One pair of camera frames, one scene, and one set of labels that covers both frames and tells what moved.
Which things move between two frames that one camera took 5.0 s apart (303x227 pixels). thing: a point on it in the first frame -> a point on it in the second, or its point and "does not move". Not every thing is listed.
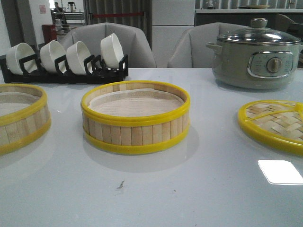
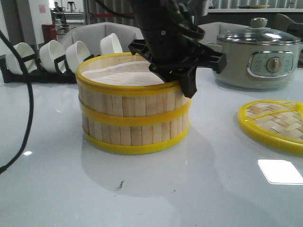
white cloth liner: (11, 102) -> (129, 74)
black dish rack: (32, 72) does not move
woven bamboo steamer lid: (278, 124) does not move
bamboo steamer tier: (25, 116) -> (120, 88)
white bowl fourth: (111, 52) does not move
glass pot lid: (259, 33) does not move
